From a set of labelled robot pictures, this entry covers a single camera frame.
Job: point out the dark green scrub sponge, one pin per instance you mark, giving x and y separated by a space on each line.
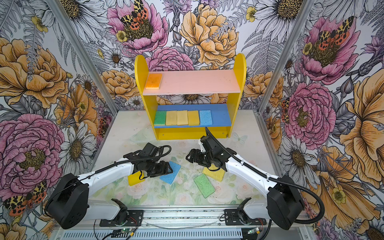
160 118

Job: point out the blue sponge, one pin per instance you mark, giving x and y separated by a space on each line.
205 118
169 178

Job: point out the orange sponge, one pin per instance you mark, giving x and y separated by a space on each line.
153 81

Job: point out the pale yellow sponge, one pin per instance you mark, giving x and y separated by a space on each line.
171 118

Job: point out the bright yellow square sponge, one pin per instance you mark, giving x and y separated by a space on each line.
136 178

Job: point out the light green sponge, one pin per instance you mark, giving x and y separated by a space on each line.
204 185

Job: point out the yellow shelf unit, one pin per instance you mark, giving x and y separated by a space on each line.
230 82

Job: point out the light yellow sponge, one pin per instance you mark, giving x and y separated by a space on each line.
182 118

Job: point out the aluminium front rail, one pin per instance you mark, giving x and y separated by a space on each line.
183 223

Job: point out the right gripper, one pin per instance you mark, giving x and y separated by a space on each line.
195 154

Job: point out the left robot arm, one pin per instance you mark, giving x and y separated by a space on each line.
70 202

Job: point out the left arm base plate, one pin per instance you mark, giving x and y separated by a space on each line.
129 218

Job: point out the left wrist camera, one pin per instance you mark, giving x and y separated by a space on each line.
149 150

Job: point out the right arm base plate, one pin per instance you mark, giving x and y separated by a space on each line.
234 217

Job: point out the lime yellow sponge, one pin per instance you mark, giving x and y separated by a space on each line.
216 175

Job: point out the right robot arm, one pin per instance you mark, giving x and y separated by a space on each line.
283 202

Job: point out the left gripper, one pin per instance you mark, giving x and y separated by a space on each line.
162 170

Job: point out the golden yellow sponge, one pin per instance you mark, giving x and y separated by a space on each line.
193 118

